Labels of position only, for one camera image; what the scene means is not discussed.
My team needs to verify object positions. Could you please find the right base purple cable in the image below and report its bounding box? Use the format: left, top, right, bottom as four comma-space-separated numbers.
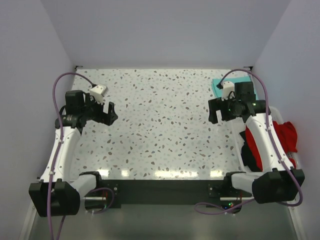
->
194, 197, 256, 216

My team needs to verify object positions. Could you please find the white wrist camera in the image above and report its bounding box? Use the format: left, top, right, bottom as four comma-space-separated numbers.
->
221, 81, 235, 101
89, 84, 109, 105

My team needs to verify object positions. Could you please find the folded teal t shirt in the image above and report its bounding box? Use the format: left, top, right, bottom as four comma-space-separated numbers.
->
211, 76, 252, 98

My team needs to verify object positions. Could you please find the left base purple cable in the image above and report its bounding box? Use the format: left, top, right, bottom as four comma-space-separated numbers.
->
84, 187, 116, 215

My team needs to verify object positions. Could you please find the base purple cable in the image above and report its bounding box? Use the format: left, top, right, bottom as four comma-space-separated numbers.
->
194, 197, 256, 216
84, 187, 116, 215

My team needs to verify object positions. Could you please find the white plastic laundry basket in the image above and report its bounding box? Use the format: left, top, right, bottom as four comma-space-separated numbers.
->
230, 105, 298, 173

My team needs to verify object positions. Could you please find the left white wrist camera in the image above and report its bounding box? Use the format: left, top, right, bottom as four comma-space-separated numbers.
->
89, 84, 109, 105

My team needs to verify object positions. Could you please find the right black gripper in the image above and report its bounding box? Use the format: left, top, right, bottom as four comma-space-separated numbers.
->
208, 94, 241, 124

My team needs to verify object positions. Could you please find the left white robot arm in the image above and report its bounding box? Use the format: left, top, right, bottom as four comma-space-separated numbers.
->
28, 85, 118, 217

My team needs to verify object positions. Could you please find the black t shirt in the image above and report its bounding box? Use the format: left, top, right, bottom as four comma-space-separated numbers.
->
239, 130, 260, 172

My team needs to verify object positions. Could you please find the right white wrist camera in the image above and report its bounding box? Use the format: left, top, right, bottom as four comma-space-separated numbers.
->
221, 81, 235, 101

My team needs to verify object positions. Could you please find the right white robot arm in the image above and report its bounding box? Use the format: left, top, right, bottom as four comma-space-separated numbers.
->
208, 81, 305, 205

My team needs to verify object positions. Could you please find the red t shirt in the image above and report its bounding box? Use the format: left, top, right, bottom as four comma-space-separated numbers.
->
245, 121, 298, 172

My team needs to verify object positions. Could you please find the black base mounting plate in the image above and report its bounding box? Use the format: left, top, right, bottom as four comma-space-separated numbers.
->
84, 179, 252, 210

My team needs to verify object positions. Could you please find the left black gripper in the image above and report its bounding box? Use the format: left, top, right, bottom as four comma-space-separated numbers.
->
80, 93, 118, 126

